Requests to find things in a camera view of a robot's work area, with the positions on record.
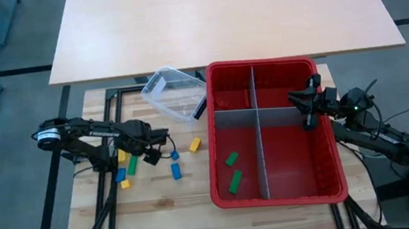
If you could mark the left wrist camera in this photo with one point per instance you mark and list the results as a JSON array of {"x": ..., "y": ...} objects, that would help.
[{"x": 152, "y": 157}]

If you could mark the green wooden block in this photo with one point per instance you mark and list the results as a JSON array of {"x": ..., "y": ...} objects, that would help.
[
  {"x": 235, "y": 181},
  {"x": 232, "y": 159},
  {"x": 132, "y": 165}
]

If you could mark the clear plastic container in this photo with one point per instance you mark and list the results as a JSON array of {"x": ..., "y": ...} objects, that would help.
[{"x": 176, "y": 94}]

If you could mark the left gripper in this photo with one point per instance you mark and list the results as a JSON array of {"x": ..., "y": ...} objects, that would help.
[{"x": 146, "y": 136}]

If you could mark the small black frame bracket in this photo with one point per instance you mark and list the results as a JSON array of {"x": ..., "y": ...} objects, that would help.
[{"x": 200, "y": 75}]

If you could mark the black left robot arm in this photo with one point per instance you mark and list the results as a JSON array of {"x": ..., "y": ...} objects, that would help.
[{"x": 96, "y": 133}]

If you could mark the red wooden block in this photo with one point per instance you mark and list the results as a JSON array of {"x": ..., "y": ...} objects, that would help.
[
  {"x": 246, "y": 97},
  {"x": 222, "y": 101}
]

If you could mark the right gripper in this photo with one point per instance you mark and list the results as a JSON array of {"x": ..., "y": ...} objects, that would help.
[{"x": 327, "y": 103}]

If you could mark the red plastic bin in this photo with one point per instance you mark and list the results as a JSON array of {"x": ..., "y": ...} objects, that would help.
[{"x": 293, "y": 166}]

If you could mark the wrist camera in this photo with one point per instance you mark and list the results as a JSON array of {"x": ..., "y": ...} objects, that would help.
[
  {"x": 315, "y": 80},
  {"x": 152, "y": 157}
]

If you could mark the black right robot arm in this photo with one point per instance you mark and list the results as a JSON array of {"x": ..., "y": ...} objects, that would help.
[{"x": 378, "y": 134}]

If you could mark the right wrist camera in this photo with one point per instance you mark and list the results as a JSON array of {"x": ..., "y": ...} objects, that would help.
[{"x": 315, "y": 80}]

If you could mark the grey slotted divider panel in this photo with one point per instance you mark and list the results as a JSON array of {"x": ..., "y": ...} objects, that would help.
[
  {"x": 277, "y": 116},
  {"x": 261, "y": 154}
]

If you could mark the large beige wooden desk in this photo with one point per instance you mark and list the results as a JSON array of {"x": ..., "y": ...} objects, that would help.
[{"x": 217, "y": 21}]

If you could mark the yellow wooden block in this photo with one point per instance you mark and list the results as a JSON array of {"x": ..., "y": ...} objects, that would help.
[
  {"x": 195, "y": 144},
  {"x": 121, "y": 155},
  {"x": 125, "y": 184}
]

